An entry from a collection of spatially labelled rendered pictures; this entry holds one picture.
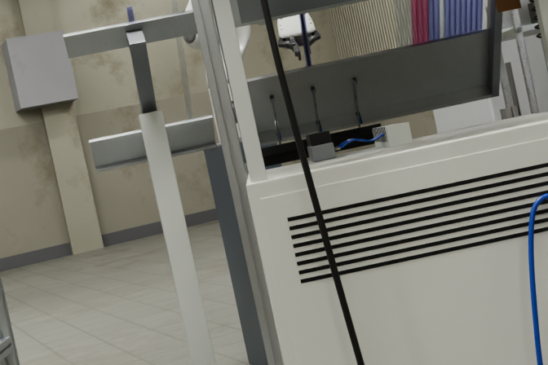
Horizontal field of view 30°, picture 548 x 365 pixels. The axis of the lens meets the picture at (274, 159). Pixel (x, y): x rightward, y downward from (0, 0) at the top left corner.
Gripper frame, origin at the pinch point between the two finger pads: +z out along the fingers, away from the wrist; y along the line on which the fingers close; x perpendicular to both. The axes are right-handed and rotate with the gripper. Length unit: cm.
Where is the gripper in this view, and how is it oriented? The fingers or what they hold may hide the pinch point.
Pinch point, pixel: (302, 50)
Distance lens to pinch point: 279.3
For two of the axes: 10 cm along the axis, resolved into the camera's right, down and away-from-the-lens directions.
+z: 1.6, 6.9, -7.1
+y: -9.8, 2.1, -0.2
